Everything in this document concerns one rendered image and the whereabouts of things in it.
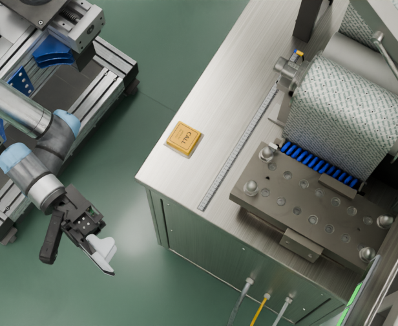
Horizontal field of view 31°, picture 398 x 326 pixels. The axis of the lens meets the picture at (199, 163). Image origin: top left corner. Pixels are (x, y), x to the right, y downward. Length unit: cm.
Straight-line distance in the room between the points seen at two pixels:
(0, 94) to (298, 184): 74
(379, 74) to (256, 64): 46
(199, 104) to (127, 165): 95
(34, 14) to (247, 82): 69
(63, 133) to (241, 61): 59
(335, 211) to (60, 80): 139
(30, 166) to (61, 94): 121
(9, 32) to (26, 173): 83
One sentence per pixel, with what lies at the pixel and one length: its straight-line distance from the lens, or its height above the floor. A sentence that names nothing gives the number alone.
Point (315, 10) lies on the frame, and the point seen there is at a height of 108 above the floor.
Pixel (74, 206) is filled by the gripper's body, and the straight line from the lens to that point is 158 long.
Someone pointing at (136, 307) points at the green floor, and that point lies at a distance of 275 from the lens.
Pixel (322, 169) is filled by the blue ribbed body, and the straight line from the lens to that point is 179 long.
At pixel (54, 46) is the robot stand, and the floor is 68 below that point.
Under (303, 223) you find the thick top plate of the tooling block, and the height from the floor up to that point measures 103.
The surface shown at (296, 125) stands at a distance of 172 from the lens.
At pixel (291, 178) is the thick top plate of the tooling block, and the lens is 179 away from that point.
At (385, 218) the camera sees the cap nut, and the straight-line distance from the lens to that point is 176.
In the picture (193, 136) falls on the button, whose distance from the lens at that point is 192.
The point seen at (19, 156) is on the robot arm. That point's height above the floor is 124.
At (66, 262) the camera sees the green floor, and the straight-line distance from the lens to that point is 281.
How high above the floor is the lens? 272
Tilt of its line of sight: 72 degrees down
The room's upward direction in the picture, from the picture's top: 1 degrees clockwise
